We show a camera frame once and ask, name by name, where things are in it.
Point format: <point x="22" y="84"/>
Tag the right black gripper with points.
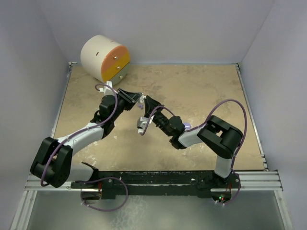
<point x="150" y="104"/>

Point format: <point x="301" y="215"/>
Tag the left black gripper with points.
<point x="132" y="97"/>

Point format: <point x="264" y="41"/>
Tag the white earbud charging case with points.
<point x="141" y="100"/>

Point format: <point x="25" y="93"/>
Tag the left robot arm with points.
<point x="53" y="161"/>

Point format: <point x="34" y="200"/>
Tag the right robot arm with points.
<point x="224" y="139"/>

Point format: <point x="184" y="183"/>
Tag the purple earbud charging case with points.
<point x="187" y="125"/>

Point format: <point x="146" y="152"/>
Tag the round mini drawer cabinet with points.
<point x="105" y="59"/>

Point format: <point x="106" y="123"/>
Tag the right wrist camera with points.
<point x="141" y="124"/>

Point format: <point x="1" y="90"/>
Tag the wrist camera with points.
<point x="107" y="89"/>
<point x="141" y="124"/>

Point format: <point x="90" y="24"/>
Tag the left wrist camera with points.
<point x="107" y="89"/>

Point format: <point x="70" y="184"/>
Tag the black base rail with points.
<point x="199" y="183"/>

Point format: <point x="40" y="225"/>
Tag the aluminium frame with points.
<point x="254" y="181"/>

